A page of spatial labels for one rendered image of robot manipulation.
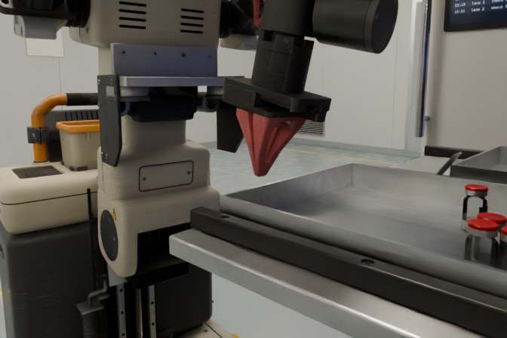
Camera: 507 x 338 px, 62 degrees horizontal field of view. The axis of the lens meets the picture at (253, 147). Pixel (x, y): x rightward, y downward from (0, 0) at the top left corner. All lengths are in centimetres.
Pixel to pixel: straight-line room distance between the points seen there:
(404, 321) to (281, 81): 24
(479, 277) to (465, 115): 100
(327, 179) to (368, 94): 599
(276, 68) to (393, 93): 598
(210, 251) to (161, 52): 52
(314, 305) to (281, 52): 23
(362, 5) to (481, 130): 94
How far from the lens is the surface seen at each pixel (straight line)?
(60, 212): 111
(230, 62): 712
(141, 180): 87
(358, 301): 32
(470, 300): 31
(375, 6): 38
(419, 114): 127
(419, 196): 60
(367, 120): 658
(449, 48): 131
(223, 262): 38
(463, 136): 130
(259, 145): 44
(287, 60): 42
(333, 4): 40
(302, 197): 55
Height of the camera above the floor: 103
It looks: 9 degrees down
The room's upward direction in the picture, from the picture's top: straight up
